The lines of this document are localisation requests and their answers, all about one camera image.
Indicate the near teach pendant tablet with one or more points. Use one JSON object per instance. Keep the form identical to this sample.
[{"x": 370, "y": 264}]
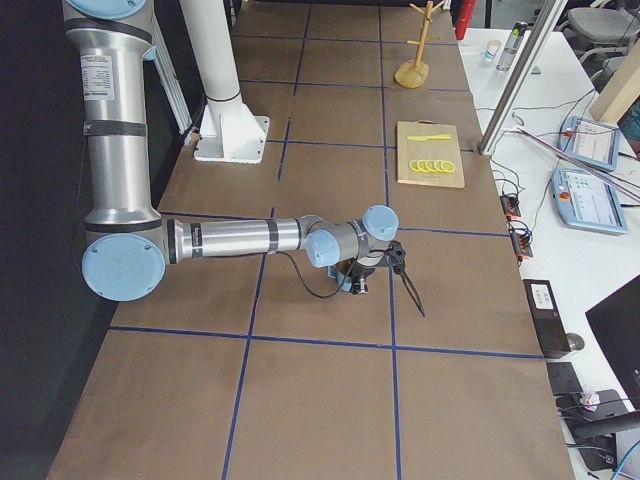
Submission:
[{"x": 585, "y": 202}]

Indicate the paper cup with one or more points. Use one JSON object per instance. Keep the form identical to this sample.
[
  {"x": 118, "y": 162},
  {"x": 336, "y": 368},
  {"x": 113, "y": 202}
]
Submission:
[{"x": 491, "y": 50}]

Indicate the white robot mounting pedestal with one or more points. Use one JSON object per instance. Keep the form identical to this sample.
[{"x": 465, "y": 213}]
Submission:
[{"x": 229, "y": 132}]

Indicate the far teach pendant tablet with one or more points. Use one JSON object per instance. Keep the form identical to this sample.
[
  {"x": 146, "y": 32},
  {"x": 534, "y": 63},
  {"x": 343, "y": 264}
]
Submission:
[{"x": 590, "y": 142}]

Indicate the black box with label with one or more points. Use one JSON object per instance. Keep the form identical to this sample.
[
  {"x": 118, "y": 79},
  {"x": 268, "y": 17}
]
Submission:
[{"x": 550, "y": 332}]

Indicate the lemon slice nearest rack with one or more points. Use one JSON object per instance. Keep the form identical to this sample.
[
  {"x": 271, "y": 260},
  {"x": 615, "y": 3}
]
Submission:
[{"x": 414, "y": 166}]

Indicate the clear water bottle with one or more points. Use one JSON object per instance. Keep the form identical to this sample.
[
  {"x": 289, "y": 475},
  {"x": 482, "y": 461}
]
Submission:
[{"x": 512, "y": 46}]

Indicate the yellow plastic knife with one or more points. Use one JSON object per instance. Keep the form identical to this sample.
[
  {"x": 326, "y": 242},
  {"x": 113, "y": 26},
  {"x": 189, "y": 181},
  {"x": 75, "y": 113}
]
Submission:
[{"x": 425, "y": 138}]

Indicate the lemon slice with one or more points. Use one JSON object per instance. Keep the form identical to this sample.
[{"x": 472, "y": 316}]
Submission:
[
  {"x": 449, "y": 166},
  {"x": 423, "y": 166},
  {"x": 431, "y": 166},
  {"x": 438, "y": 166}
]

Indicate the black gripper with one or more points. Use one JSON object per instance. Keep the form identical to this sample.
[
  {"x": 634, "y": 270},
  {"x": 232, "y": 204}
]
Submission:
[{"x": 358, "y": 277}]

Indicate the blue ribbed mug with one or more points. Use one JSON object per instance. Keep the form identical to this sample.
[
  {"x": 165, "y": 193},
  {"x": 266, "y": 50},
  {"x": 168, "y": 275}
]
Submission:
[{"x": 342, "y": 278}]

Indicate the black monitor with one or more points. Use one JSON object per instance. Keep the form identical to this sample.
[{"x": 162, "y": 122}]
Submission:
[{"x": 615, "y": 324}]

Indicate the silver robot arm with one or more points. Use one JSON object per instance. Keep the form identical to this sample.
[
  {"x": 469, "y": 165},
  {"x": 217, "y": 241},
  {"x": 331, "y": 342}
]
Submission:
[{"x": 129, "y": 243}]

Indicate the wooden cup storage rack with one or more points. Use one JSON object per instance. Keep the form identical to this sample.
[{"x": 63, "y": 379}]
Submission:
[{"x": 413, "y": 73}]

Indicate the aluminium frame post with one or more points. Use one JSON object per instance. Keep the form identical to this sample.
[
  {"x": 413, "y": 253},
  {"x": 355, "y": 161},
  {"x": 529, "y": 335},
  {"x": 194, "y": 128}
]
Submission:
[{"x": 543, "y": 27}]

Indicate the teach pendant tablet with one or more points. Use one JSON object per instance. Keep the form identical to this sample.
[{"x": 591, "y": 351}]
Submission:
[
  {"x": 585, "y": 202},
  {"x": 590, "y": 142}
]

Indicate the wooden cutting board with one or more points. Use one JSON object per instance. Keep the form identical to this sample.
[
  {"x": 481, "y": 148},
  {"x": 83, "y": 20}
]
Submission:
[{"x": 430, "y": 150}]

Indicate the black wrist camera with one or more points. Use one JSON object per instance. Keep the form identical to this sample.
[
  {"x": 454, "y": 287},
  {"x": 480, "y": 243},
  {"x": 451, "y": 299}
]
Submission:
[{"x": 396, "y": 257}]

